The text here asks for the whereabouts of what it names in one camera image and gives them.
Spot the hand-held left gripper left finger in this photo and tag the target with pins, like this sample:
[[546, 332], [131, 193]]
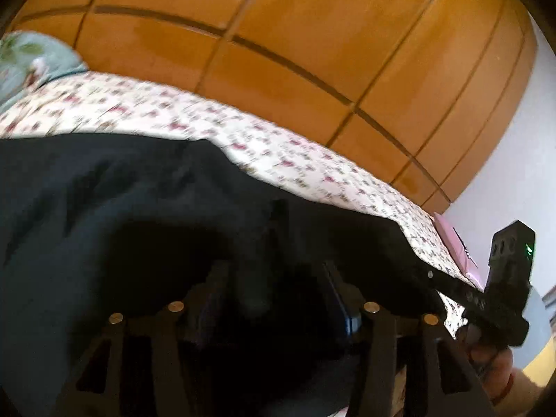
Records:
[[210, 299]]

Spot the pink pillow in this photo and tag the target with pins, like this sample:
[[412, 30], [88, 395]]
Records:
[[458, 243]]

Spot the black embroidered pants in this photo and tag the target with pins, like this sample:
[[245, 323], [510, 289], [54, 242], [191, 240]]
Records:
[[108, 226]]

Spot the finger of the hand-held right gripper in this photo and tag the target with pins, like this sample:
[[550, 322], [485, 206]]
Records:
[[438, 281]]

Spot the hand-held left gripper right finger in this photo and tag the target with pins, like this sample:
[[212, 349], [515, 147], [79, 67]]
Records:
[[345, 308]]

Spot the wooden wardrobe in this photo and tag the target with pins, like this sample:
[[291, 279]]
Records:
[[304, 30]]

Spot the light blue floral pillow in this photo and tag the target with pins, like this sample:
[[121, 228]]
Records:
[[26, 61]]

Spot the person's right hand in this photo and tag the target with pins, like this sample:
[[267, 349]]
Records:
[[491, 365]]

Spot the floral bed sheet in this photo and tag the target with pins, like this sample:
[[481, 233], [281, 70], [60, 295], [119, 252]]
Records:
[[182, 117]]

